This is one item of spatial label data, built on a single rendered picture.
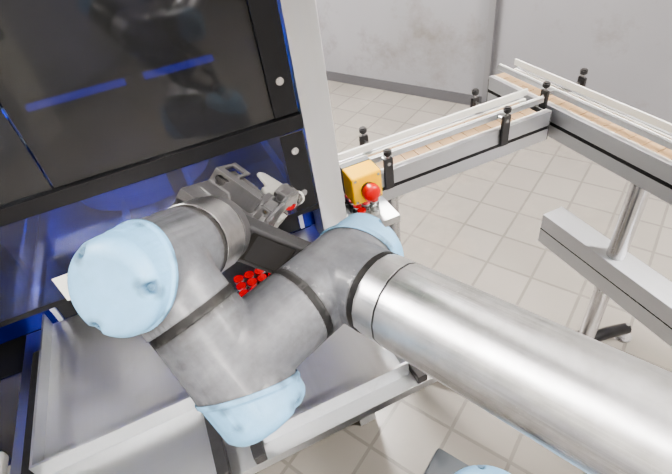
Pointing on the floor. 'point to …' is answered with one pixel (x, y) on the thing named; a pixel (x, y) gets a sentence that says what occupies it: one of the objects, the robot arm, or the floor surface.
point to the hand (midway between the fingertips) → (289, 206)
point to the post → (311, 93)
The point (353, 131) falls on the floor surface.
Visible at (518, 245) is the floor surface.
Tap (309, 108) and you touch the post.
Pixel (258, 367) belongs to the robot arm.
